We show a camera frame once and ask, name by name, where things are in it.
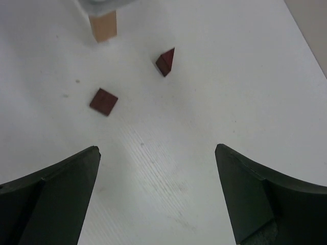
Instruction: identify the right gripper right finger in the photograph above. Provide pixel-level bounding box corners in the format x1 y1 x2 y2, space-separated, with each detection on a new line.
215 144 326 244

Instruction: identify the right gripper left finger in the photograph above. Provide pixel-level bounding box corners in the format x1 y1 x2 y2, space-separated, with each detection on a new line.
1 146 101 244

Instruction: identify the natural long wood block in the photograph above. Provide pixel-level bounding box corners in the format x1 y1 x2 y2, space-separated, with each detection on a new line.
89 11 118 43

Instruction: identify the dark red cube block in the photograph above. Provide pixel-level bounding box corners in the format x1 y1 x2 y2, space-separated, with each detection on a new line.
89 88 118 116

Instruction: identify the dark red triangular block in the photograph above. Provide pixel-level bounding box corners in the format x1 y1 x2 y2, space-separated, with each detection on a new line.
155 48 175 77

